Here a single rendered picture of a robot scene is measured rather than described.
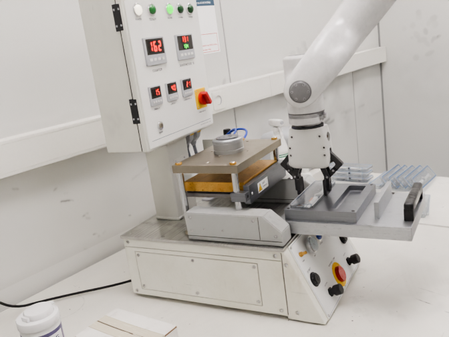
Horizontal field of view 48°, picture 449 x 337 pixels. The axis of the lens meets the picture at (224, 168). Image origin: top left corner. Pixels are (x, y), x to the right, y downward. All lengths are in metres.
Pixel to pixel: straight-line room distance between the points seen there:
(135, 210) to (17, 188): 0.45
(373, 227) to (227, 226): 0.33
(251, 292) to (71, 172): 0.72
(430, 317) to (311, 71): 0.59
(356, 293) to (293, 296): 0.20
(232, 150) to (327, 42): 0.36
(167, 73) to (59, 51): 0.44
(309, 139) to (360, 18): 0.28
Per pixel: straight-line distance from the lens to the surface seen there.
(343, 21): 1.12
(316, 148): 1.17
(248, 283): 1.20
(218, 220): 1.17
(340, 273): 1.28
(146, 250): 1.32
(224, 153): 1.25
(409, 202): 1.11
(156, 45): 1.26
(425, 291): 1.31
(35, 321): 1.13
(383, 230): 1.10
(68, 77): 1.63
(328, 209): 1.13
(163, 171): 1.35
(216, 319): 1.24
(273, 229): 1.11
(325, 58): 1.06
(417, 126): 3.60
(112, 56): 1.23
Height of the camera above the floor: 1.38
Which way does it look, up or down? 14 degrees down
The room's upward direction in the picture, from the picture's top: 8 degrees counter-clockwise
